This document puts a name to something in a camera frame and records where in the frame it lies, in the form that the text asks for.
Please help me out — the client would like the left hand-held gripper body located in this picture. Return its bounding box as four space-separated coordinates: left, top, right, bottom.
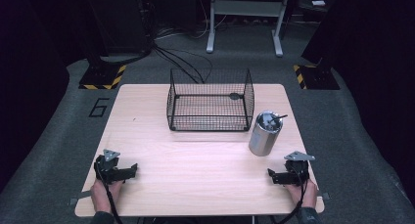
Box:
94 149 123 186

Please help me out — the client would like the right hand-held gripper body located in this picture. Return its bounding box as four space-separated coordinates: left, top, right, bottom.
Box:
283 151 316 187

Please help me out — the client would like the silver metal cup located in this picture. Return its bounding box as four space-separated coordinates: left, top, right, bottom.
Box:
248 111 284 157

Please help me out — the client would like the black wire mesh basket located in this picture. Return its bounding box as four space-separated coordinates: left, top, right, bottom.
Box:
166 67 255 132

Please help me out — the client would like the person's right hand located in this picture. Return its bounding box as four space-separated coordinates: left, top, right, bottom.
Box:
285 178 319 209

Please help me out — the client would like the person's left hand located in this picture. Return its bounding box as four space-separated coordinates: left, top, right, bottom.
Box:
90 179 123 214

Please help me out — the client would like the black straw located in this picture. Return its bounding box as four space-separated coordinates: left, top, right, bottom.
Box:
269 113 289 123

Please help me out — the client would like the hazard-striped black stand base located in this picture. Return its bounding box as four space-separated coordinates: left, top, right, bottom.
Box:
292 64 341 91
78 64 127 91

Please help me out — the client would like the bundle of black floor cables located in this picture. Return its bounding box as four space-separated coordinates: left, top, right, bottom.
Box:
152 42 213 85

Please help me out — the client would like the white metal stand frame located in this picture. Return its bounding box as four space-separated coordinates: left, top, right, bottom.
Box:
206 0 292 58

